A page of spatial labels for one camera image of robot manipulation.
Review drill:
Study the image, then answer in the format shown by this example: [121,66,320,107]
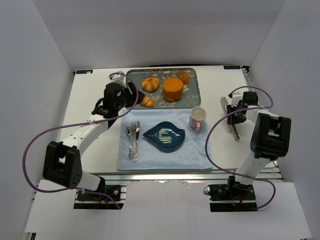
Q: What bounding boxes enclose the metal tongs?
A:
[220,96,240,142]

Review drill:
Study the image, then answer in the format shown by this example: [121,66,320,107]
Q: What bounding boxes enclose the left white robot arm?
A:
[42,82,145,193]

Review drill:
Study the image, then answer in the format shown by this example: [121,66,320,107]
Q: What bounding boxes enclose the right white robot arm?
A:
[220,91,292,191]

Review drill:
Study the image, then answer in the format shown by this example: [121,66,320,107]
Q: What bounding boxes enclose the striped croissant bread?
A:
[140,95,155,108]

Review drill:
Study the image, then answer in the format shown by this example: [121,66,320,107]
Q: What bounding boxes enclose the round striped bread bun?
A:
[141,77,160,93]

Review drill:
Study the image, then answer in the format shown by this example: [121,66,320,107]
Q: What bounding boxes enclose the orange cylindrical cake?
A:
[162,77,184,102]

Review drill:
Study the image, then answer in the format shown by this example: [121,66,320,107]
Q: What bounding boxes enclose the silver fork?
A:
[129,121,137,159]

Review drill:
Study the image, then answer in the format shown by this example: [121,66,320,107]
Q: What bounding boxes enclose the silver spoon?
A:
[125,126,133,159]

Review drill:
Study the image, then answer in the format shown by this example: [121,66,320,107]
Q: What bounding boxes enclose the pink mug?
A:
[189,106,207,132]

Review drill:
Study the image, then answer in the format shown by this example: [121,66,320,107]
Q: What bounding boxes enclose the small brown pastry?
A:
[179,70,190,85]

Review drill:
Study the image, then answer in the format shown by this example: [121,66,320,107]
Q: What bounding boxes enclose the dark blue leaf plate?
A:
[142,121,186,152]

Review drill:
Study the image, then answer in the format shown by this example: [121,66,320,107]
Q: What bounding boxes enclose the silver table knife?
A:
[133,121,141,162]

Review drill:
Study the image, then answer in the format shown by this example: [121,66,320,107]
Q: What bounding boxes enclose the light blue cloth mat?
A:
[117,108,214,171]

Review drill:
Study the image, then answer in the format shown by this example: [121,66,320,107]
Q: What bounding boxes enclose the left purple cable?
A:
[22,71,141,210]

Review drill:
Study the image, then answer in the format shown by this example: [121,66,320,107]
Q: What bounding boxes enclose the purple cable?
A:
[204,85,277,210]
[22,71,141,210]

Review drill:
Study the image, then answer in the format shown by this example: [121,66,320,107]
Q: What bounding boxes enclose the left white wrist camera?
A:
[109,71,127,88]

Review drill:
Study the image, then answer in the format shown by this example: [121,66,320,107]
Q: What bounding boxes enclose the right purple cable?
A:
[204,85,277,210]

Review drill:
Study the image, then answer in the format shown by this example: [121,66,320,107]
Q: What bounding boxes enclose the aluminium frame rail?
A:
[74,171,286,182]

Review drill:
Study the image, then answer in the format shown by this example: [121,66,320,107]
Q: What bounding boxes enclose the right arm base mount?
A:
[203,184,258,213]

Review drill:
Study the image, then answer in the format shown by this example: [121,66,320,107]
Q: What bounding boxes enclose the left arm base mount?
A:
[73,185,127,210]

